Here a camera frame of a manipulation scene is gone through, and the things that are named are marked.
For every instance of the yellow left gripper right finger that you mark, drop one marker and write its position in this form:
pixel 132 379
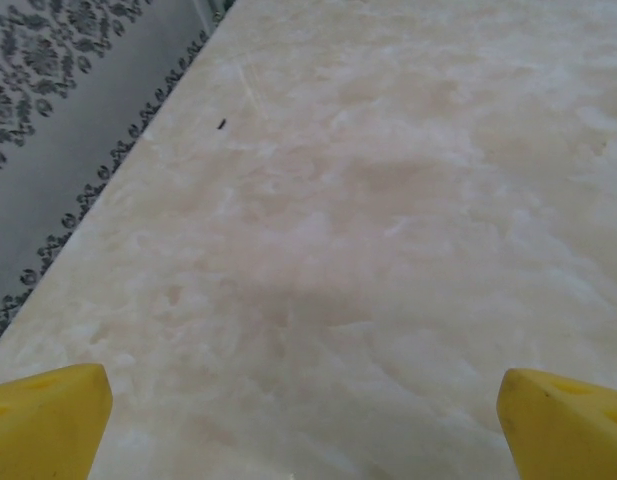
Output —
pixel 568 430

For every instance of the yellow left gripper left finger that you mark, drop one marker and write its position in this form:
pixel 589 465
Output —
pixel 38 430

